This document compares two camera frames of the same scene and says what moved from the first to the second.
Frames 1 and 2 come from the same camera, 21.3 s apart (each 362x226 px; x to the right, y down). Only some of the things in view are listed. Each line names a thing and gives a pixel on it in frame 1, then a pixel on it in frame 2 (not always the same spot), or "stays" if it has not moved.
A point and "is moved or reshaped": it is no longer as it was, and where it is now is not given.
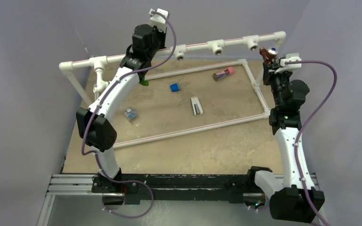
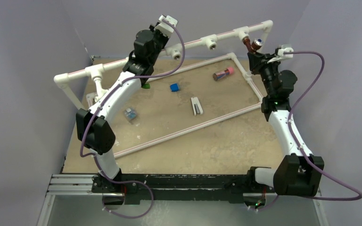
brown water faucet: x=267 y=55 is moved or reshaped
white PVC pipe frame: x=217 y=46 to x=252 y=31
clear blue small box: x=130 y=114 stays
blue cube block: x=174 y=87 stays
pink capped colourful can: x=217 y=76 stays
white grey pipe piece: x=196 y=106 stays
